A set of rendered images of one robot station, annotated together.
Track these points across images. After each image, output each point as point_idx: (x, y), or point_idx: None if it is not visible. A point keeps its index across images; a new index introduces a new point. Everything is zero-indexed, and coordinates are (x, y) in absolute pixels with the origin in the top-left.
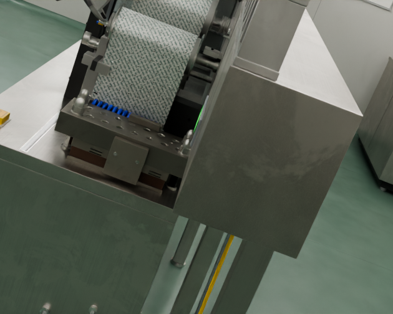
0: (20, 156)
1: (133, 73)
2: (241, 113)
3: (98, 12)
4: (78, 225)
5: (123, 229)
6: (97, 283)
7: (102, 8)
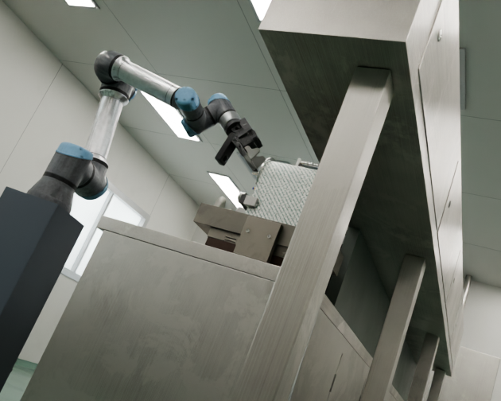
0: (155, 234)
1: (278, 204)
2: None
3: (250, 160)
4: (200, 303)
5: (247, 303)
6: (212, 376)
7: (257, 168)
